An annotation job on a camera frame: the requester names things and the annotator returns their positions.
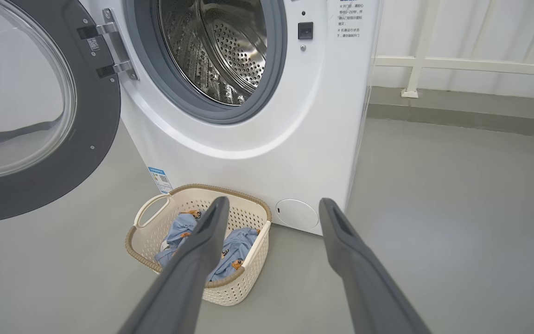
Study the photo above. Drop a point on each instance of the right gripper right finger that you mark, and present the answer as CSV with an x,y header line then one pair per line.
x,y
364,278

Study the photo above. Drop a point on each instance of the white metal railing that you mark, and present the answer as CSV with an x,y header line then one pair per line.
x,y
415,60

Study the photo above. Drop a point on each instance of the cream perforated laundry basket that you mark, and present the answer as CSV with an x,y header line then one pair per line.
x,y
248,292

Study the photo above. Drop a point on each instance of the blue energy label sticker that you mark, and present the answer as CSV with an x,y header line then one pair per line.
x,y
160,180

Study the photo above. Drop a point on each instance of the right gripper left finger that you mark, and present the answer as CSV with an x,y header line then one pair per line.
x,y
188,278

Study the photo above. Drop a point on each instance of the metal door hinge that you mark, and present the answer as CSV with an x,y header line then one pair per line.
x,y
118,46

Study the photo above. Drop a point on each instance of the Chinese text instruction label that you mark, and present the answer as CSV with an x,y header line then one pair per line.
x,y
350,18

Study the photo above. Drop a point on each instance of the white front-load washing machine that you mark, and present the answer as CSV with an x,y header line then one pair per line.
x,y
248,162

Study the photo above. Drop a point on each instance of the round white filter cover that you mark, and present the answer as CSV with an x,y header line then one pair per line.
x,y
297,214

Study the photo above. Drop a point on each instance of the round dark washer door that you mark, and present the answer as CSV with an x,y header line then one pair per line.
x,y
86,162

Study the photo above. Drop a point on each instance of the stainless steel washing machine drum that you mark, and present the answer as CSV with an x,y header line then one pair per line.
x,y
230,46

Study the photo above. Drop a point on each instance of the small QR code sticker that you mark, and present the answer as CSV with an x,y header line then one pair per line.
x,y
93,44

